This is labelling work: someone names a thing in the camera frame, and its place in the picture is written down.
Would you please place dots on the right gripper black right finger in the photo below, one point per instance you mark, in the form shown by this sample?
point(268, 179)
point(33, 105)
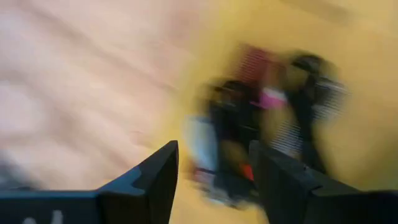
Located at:
point(311, 202)

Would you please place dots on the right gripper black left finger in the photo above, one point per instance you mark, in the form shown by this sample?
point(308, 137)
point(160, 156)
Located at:
point(93, 208)

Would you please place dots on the yellow translucent plastic bin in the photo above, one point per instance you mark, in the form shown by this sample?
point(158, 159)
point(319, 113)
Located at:
point(357, 124)

